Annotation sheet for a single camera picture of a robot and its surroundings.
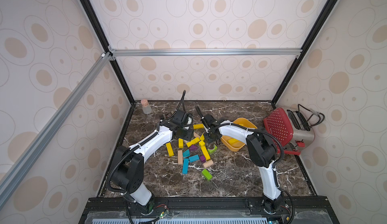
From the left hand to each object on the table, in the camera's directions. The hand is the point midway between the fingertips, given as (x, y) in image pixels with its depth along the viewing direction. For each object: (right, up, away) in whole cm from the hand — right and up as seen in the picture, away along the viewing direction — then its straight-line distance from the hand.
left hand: (193, 132), depth 87 cm
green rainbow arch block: (+11, -12, +4) cm, 16 cm away
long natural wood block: (-8, -14, +3) cm, 17 cm away
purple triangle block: (0, -10, +7) cm, 12 cm away
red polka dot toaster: (+55, +3, -4) cm, 55 cm away
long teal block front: (-5, -19, 0) cm, 20 cm away
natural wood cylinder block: (+9, -18, 0) cm, 20 cm away
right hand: (+14, -4, +12) cm, 19 cm away
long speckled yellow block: (0, -7, +8) cm, 10 cm away
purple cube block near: (+6, -16, +2) cm, 17 cm away
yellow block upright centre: (+5, -4, +9) cm, 12 cm away
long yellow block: (+7, -13, +5) cm, 16 cm away
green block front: (+8, -23, -4) cm, 24 cm away
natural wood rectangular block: (+1, -3, +13) cm, 13 cm away
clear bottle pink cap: (-35, +15, +23) cm, 44 cm away
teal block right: (0, -15, +3) cm, 16 cm away
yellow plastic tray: (+23, -7, +3) cm, 25 cm away
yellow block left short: (-15, -11, +5) cm, 19 cm away
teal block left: (-4, -13, +4) cm, 14 cm away
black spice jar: (-22, +9, +19) cm, 31 cm away
